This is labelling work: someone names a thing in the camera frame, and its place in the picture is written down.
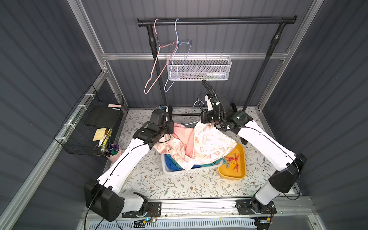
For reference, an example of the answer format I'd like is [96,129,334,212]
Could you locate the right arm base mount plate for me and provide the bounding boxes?
[235,198,277,216]

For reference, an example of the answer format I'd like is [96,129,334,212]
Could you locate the white perforated laundry basket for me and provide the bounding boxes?
[161,155,223,175]

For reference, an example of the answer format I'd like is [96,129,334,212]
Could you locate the pink pen cup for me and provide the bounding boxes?
[103,143,122,163]

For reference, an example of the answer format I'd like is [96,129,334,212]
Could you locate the black clothes rack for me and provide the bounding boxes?
[137,15,298,111]

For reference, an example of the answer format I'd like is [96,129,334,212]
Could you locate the black wire mesh basket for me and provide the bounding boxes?
[54,86,125,156]

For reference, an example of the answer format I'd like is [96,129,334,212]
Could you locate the yellow sticky notepad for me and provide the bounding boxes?
[93,127,107,141]

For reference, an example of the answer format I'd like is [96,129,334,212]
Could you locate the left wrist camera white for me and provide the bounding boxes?
[159,105,169,113]

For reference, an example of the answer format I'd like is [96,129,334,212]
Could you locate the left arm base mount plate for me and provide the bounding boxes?
[122,201,162,218]

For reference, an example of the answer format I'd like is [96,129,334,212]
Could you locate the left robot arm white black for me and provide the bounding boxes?
[84,109,174,222]

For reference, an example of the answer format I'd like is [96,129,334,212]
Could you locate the pink wire hanger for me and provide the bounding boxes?
[144,18,179,94]

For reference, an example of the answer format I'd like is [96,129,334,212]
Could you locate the blue red white jacket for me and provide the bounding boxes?
[162,155,202,174]

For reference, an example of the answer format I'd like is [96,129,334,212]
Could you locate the red clothespin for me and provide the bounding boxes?
[233,163,239,173]

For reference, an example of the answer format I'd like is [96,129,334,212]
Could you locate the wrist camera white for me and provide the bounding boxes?
[159,105,169,113]
[205,94,218,112]

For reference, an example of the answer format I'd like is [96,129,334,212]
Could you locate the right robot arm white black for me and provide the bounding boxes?
[200,102,307,213]

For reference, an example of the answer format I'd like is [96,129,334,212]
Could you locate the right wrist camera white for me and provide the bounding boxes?
[205,94,218,112]

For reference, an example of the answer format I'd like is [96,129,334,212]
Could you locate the pink floral garment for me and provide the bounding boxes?
[154,122,237,171]

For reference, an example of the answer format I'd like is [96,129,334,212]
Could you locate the green jacket orange letter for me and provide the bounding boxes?
[164,155,222,172]

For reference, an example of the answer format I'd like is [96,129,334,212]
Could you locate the white mesh hanging cup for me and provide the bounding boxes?
[167,55,232,81]

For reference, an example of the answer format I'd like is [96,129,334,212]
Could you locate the yellow plastic tray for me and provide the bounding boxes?
[218,143,246,180]

